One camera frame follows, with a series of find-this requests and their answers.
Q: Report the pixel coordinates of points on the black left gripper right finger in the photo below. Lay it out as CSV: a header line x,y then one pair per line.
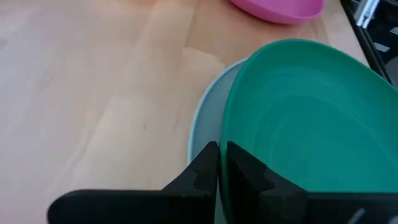
x,y
248,193

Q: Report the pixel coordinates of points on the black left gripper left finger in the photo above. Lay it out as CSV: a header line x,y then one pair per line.
x,y
186,205

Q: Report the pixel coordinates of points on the dark green plastic plate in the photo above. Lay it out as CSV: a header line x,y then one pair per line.
x,y
311,109

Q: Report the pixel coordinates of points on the magenta pink plastic plate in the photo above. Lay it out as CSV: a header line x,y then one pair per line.
x,y
280,9

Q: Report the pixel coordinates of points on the light grey plastic plate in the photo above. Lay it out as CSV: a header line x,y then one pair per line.
x,y
208,118

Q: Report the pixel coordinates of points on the black table edge frame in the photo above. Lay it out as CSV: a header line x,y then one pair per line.
x,y
363,37

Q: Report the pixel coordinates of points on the aluminium profile rail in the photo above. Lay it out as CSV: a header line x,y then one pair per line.
x,y
365,14

